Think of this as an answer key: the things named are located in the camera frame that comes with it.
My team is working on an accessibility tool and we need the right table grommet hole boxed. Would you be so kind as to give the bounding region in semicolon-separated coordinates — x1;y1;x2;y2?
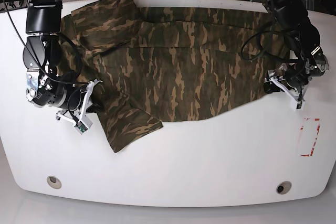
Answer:
276;181;292;195

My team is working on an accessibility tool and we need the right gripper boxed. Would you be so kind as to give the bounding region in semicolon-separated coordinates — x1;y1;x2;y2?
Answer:
52;84;104;115

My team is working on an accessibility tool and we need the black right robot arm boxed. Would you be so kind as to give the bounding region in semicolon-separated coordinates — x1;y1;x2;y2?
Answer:
23;0;87;116

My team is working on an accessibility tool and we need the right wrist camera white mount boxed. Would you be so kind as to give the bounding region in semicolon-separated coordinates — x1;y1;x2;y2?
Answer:
56;79;102;135

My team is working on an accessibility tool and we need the left table grommet hole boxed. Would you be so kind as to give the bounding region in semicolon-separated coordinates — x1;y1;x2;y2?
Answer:
47;176;62;189

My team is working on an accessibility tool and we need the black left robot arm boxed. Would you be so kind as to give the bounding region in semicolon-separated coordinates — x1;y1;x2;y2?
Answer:
252;0;329;96

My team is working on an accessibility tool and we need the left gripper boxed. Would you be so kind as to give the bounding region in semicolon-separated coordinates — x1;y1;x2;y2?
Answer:
264;65;309;94

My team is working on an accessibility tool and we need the red tape rectangle marking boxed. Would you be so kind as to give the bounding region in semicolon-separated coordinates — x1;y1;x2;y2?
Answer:
298;118;321;157

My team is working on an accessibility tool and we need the table grommet hole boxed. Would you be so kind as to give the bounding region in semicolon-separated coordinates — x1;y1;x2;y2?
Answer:
47;176;62;189
276;181;292;195

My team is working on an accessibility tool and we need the camouflage T-shirt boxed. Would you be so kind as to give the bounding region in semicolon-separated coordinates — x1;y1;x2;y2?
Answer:
57;0;278;152

